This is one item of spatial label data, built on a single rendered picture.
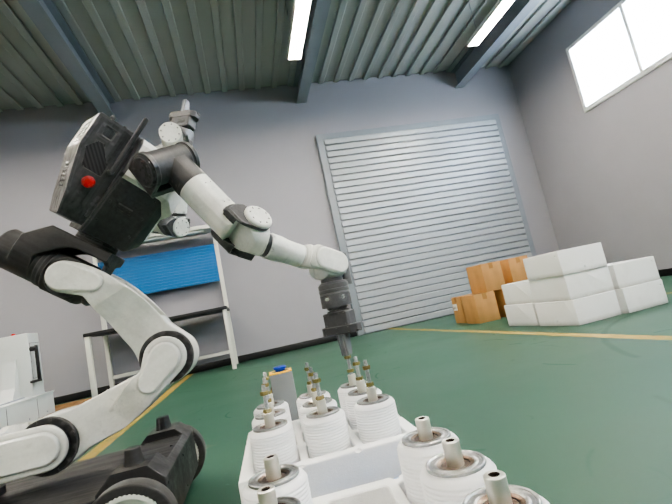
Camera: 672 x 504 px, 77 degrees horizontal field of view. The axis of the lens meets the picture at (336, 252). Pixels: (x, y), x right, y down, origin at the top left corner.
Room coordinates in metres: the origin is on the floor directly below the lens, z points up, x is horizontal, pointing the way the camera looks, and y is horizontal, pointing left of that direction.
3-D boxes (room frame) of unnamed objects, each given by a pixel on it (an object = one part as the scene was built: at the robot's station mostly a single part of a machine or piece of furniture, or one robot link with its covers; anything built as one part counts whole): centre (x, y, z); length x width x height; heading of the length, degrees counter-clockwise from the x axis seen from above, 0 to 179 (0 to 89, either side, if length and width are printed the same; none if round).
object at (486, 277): (4.65, -1.54, 0.45); 0.30 x 0.24 x 0.30; 14
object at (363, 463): (1.09, 0.12, 0.09); 0.39 x 0.39 x 0.18; 10
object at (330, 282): (1.25, 0.02, 0.57); 0.11 x 0.11 x 0.11; 38
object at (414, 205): (6.57, -1.62, 1.55); 3.20 x 0.12 x 3.10; 103
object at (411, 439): (0.68, -0.08, 0.25); 0.08 x 0.08 x 0.01
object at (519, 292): (3.67, -1.62, 0.27); 0.39 x 0.39 x 0.18; 15
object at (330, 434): (0.98, 0.10, 0.16); 0.10 x 0.10 x 0.18
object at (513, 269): (4.75, -1.89, 0.45); 0.30 x 0.24 x 0.30; 10
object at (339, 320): (1.23, 0.03, 0.46); 0.13 x 0.10 x 0.12; 58
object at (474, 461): (0.57, -0.09, 0.25); 0.08 x 0.08 x 0.01
